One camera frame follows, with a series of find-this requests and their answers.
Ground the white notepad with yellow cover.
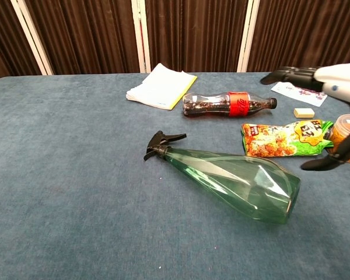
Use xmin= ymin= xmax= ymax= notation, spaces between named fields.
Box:
xmin=125 ymin=62 xmax=198 ymax=111

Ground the cream white eraser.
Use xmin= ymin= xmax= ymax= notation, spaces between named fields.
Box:
xmin=293 ymin=107 xmax=316 ymax=119

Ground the white printed card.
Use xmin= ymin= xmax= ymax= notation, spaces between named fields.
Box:
xmin=270 ymin=81 xmax=328 ymax=108

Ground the green transparent spray bottle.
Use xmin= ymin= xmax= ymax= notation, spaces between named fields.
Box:
xmin=143 ymin=130 xmax=302 ymax=225

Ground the white partition frame post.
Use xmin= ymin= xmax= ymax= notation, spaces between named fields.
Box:
xmin=130 ymin=0 xmax=152 ymax=74
xmin=10 ymin=0 xmax=55 ymax=76
xmin=236 ymin=0 xmax=262 ymax=73

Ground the orange lidded plastic cup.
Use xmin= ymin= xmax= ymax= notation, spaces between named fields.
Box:
xmin=323 ymin=114 xmax=350 ymax=156

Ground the cola bottle with red label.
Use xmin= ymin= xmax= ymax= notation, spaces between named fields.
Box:
xmin=182 ymin=91 xmax=278 ymax=118

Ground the brown pleated curtain panel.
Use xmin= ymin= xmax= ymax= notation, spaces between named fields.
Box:
xmin=145 ymin=0 xmax=249 ymax=73
xmin=24 ymin=0 xmax=141 ymax=75
xmin=247 ymin=0 xmax=350 ymax=73
xmin=0 ymin=0 xmax=43 ymax=84

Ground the orange and green snack bag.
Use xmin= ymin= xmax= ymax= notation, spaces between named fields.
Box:
xmin=240 ymin=119 xmax=335 ymax=158

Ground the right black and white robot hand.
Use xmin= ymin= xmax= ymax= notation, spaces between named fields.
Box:
xmin=261 ymin=62 xmax=350 ymax=172

